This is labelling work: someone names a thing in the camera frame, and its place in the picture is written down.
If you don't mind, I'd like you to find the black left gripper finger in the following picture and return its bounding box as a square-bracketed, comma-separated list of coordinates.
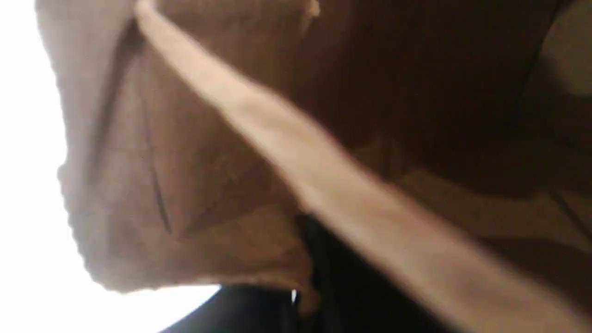
[165, 215, 444, 333]

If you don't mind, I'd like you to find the brown paper bag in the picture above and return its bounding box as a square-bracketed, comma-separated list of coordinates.
[35, 0, 591, 333]

